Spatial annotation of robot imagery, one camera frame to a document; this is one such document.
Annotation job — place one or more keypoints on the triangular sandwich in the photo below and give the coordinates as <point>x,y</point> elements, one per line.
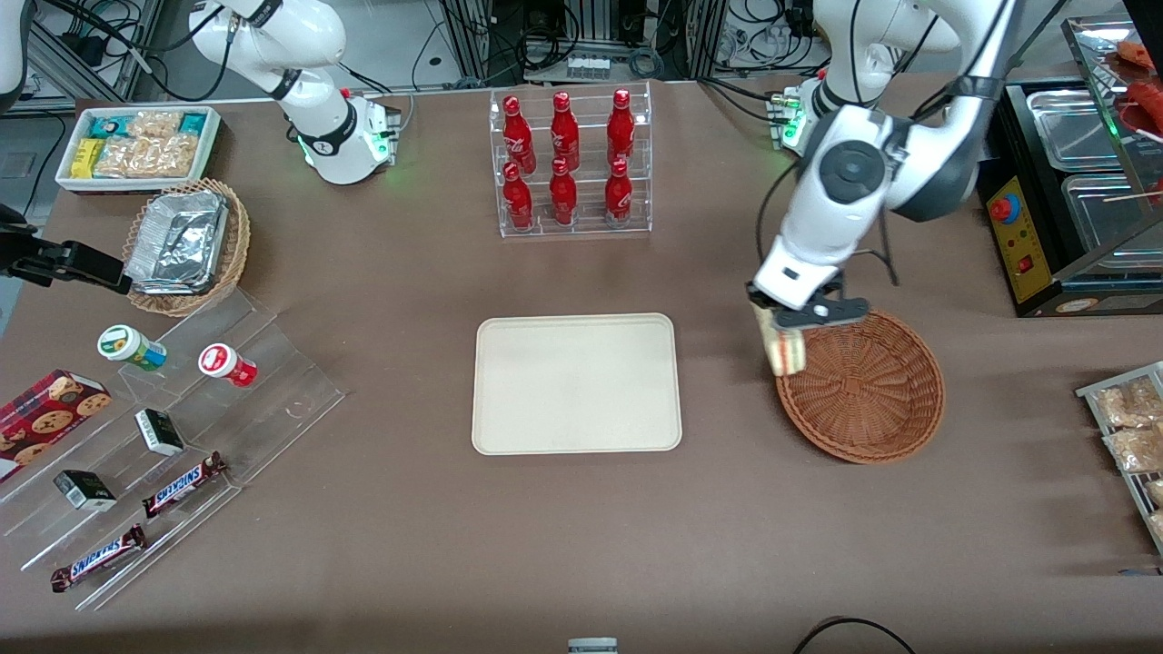
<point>786,354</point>

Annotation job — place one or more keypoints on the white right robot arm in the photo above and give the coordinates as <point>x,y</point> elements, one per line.
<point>318,136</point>

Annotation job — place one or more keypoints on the brown round wicker basket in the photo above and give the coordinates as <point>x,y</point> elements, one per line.
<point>863,400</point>

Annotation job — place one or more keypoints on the light tan wicker basket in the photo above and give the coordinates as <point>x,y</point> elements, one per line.
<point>238,245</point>

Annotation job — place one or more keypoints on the cream plastic tray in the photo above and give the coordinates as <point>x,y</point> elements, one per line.
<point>572,386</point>

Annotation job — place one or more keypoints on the tray of wrapped snacks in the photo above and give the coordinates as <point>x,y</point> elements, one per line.
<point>1090,392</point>

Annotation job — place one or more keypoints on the green lid snack cup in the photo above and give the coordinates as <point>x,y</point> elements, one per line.
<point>123,343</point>

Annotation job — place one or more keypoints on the stack of foil trays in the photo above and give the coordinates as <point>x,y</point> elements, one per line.
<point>177,241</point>

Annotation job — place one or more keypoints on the white plastic snack bin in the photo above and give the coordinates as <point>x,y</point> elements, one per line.
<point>136,184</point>

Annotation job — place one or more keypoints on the yellow snack packet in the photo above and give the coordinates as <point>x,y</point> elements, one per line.
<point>86,159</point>

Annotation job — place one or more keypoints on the clear bag of crackers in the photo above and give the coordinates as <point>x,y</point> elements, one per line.
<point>150,157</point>
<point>156,124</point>

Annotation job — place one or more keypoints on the teal snack packet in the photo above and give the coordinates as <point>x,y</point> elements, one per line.
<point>109,125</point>
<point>193,123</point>

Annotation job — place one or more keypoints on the red plaid cookie box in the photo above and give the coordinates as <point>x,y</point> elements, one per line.
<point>45,418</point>

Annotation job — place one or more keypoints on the red lid snack cup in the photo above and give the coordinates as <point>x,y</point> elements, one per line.
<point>223,363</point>

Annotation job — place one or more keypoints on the red cola bottle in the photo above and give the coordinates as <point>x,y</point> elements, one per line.
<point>618,195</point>
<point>621,132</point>
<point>518,136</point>
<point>518,202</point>
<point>563,198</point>
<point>564,136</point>

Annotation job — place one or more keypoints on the small black box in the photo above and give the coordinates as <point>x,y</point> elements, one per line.
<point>84,490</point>
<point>160,432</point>

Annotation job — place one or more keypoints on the clear acrylic bottle rack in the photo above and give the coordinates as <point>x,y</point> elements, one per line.
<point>591,222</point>

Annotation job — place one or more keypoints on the black fryer machine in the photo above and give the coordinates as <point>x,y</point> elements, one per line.
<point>1022,245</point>

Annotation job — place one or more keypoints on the clear acrylic stepped display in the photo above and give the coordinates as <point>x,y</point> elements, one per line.
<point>273,400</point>

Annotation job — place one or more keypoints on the snickers chocolate bar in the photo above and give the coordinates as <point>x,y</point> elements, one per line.
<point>98,559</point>
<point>182,486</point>

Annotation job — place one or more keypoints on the white power strip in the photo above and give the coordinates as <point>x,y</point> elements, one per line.
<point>588,66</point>

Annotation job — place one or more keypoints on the steel fryer pan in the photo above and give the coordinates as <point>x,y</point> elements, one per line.
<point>1104,222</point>
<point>1077,127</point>

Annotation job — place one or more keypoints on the clear bag of snacks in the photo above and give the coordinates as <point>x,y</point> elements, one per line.
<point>1127,404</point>
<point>1136,450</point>
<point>1156,492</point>

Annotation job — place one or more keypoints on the metal food display shelf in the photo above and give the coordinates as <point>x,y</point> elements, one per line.
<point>1095,45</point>

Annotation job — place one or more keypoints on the small grey device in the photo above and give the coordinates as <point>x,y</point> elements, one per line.
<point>592,647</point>

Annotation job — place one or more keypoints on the red food item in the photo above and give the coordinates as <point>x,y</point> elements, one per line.
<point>1147,104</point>

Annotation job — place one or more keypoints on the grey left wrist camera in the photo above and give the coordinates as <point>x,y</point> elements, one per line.
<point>840,311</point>

